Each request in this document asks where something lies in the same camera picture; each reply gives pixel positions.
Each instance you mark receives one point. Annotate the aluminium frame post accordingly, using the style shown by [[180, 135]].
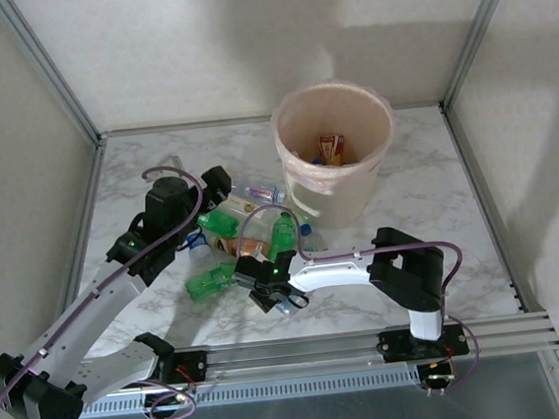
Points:
[[48, 68], [480, 27]]

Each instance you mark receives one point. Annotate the green bottle with cap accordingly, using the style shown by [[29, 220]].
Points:
[[284, 234]]

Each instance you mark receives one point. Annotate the aluminium back rail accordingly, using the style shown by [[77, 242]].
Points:
[[192, 126]]

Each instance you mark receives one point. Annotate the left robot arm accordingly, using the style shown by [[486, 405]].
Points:
[[86, 312]]

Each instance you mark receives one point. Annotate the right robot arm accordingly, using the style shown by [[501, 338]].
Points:
[[335, 273]]

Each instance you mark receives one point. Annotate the beige waste bin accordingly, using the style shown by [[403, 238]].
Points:
[[338, 199]]

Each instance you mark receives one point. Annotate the aluminium front rail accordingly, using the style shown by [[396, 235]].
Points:
[[298, 353]]

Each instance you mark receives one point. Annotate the brown orange drink pouch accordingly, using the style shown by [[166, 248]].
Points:
[[241, 245]]

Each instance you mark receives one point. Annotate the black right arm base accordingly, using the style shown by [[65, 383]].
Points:
[[397, 347]]

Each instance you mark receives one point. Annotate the red yellow carton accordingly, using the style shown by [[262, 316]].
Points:
[[333, 149]]

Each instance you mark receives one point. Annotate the clear bottle red blue label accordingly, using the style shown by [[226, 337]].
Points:
[[258, 192]]

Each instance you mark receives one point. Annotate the small bottle blue label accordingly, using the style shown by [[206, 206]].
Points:
[[199, 249]]

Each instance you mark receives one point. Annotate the clear bottle blue cap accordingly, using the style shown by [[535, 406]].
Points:
[[312, 238]]

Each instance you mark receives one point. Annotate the aluminium side rail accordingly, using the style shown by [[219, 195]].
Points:
[[481, 200], [83, 228]]

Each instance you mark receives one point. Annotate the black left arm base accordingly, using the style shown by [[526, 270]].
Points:
[[190, 366]]

